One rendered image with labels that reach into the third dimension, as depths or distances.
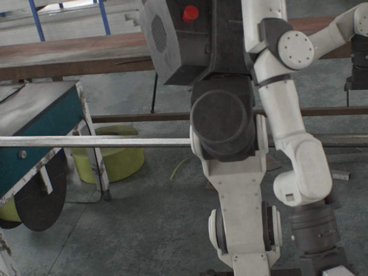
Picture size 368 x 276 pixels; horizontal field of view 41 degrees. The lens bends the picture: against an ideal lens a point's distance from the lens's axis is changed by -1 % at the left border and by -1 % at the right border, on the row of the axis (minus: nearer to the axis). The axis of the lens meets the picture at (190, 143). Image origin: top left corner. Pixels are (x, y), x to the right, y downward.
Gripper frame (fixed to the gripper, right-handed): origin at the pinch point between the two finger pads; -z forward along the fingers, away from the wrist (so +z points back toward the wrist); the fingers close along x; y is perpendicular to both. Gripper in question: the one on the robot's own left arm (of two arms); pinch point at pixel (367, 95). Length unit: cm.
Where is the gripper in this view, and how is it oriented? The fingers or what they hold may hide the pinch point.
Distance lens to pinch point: 153.0
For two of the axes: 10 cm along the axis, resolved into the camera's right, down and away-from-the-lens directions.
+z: -1.6, -8.7, -4.6
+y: 2.8, -4.9, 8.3
